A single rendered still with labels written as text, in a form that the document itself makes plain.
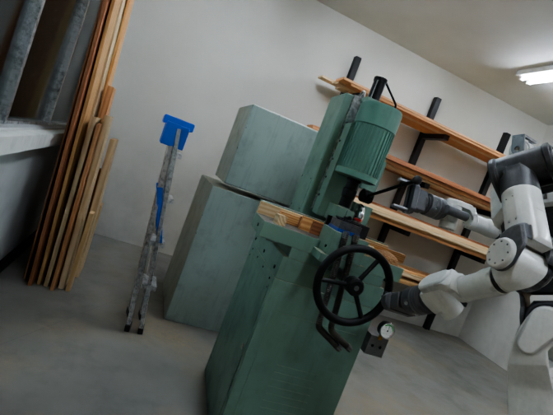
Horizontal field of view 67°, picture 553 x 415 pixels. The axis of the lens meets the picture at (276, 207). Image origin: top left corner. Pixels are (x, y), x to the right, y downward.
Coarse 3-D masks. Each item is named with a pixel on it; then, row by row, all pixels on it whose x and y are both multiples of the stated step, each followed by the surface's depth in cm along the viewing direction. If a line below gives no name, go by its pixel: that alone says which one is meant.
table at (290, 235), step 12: (264, 216) 166; (264, 228) 152; (276, 228) 153; (288, 228) 155; (276, 240) 154; (288, 240) 154; (300, 240) 155; (312, 240) 156; (312, 252) 156; (360, 264) 155; (384, 276) 164; (396, 276) 165
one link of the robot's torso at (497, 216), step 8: (552, 192) 112; (496, 200) 123; (544, 200) 113; (552, 200) 112; (496, 208) 123; (552, 208) 112; (496, 216) 123; (552, 216) 112; (496, 224) 125; (552, 224) 112; (552, 232) 112
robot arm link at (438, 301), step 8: (416, 288) 123; (416, 296) 121; (424, 296) 118; (432, 296) 116; (440, 296) 115; (448, 296) 115; (416, 304) 121; (424, 304) 120; (432, 304) 117; (440, 304) 115; (448, 304) 115; (456, 304) 115; (424, 312) 121; (432, 312) 122; (440, 312) 117; (448, 312) 115; (456, 312) 115
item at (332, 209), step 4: (328, 204) 181; (332, 204) 177; (336, 204) 178; (328, 208) 180; (332, 208) 175; (336, 208) 172; (340, 208) 169; (344, 208) 169; (328, 212) 178; (332, 212) 174; (336, 212) 170; (340, 212) 169; (344, 212) 169; (348, 212) 170; (352, 212) 170; (324, 216) 181; (340, 216) 169; (344, 216) 170; (348, 216) 170; (352, 216) 170
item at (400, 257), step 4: (280, 212) 169; (284, 212) 169; (288, 216) 169; (292, 216) 170; (288, 220) 169; (292, 220) 170; (296, 220) 170; (292, 224) 170; (296, 224) 170; (372, 244) 178; (376, 248) 179; (380, 248) 179; (384, 248) 180; (392, 252) 181; (396, 252) 181; (396, 256) 181; (400, 256) 182; (404, 256) 182; (400, 260) 182
